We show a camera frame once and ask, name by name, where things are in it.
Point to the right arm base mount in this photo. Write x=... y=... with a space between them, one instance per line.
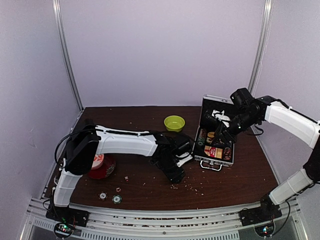
x=252 y=216

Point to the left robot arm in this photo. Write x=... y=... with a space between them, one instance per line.
x=168 y=153

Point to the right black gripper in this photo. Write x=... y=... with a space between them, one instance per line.
x=222 y=134

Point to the green chip stack in case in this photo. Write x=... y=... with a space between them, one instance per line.
x=201 y=139

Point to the green plastic bowl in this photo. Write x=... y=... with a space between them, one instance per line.
x=174 y=123

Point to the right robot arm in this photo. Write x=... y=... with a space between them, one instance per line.
x=290 y=142

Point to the aluminium front rail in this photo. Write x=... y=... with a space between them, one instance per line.
x=222 y=223

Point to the left aluminium frame post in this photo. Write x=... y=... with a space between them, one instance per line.
x=65 y=53

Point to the mixed chip stack in case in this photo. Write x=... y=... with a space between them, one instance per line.
x=228 y=154

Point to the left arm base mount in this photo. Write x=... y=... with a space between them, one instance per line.
x=71 y=216

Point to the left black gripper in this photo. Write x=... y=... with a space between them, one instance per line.
x=175 y=176

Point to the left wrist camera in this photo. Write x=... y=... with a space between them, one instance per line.
x=184 y=158

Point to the green poker chip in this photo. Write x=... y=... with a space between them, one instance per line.
x=116 y=199

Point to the aluminium frame post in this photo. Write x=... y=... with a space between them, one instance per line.
x=262 y=45
x=65 y=53

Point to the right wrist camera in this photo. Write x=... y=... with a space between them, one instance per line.
x=220 y=116

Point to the right aluminium frame post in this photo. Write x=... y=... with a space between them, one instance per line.
x=262 y=45

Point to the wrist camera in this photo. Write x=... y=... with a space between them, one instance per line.
x=220 y=116
x=184 y=158

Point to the red banded card deck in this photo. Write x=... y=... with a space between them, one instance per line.
x=213 y=152

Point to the aluminium poker chip case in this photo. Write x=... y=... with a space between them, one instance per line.
x=207 y=121

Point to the white red poker chip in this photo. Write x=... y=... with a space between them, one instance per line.
x=103 y=196

